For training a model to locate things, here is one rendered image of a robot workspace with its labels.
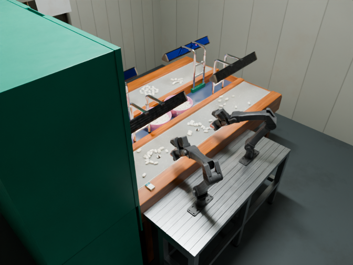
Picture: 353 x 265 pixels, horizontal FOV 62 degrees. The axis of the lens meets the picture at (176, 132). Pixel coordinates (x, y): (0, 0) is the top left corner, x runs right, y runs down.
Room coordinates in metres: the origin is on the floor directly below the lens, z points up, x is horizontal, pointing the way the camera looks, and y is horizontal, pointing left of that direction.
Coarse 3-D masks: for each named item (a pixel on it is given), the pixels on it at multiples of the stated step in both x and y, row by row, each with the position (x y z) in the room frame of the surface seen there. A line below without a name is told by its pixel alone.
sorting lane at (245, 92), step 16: (224, 96) 2.40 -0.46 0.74; (240, 96) 2.40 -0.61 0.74; (256, 96) 2.41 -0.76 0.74; (208, 112) 2.14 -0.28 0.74; (176, 128) 1.91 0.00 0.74; (192, 128) 1.91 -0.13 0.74; (160, 144) 1.71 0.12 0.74; (192, 144) 1.71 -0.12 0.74; (144, 160) 1.53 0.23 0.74; (160, 160) 1.53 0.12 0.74; (176, 160) 1.53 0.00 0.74
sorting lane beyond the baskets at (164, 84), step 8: (192, 64) 3.08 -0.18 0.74; (176, 72) 2.89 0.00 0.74; (184, 72) 2.89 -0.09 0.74; (192, 72) 2.89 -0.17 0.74; (200, 72) 2.89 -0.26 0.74; (160, 80) 2.70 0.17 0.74; (168, 80) 2.70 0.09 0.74; (176, 80) 2.70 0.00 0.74; (184, 80) 2.71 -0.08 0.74; (144, 88) 2.54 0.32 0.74; (160, 88) 2.54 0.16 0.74; (168, 88) 2.55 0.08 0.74; (136, 96) 2.40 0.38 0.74; (144, 96) 2.40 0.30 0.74; (160, 96) 2.40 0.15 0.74; (136, 104) 2.26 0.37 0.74; (144, 104) 2.26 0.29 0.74
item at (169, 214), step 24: (240, 144) 1.79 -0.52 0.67; (264, 144) 1.79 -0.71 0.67; (240, 168) 1.52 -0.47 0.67; (264, 168) 1.52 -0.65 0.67; (216, 192) 1.29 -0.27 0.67; (240, 192) 1.30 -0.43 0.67; (144, 216) 1.12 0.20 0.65; (168, 216) 1.10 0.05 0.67; (192, 216) 1.11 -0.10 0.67; (216, 216) 1.11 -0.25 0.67; (192, 240) 0.94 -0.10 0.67
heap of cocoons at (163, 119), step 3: (165, 114) 2.10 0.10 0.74; (159, 117) 2.06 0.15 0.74; (162, 117) 2.05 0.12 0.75; (165, 117) 2.08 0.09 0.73; (168, 117) 2.06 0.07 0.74; (156, 120) 2.03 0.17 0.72; (159, 120) 2.01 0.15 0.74; (162, 120) 2.01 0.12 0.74; (165, 120) 2.02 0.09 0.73; (150, 123) 1.98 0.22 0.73; (153, 123) 1.97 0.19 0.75; (156, 123) 1.97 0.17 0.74; (159, 123) 1.98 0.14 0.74; (162, 123) 1.98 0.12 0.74
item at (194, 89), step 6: (192, 42) 2.80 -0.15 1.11; (186, 48) 2.65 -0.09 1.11; (204, 48) 2.69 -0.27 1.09; (204, 54) 2.69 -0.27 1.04; (204, 60) 2.69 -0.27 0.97; (204, 66) 2.69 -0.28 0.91; (204, 72) 2.69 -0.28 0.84; (192, 84) 2.59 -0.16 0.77; (204, 84) 2.70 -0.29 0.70; (192, 90) 2.56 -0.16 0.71
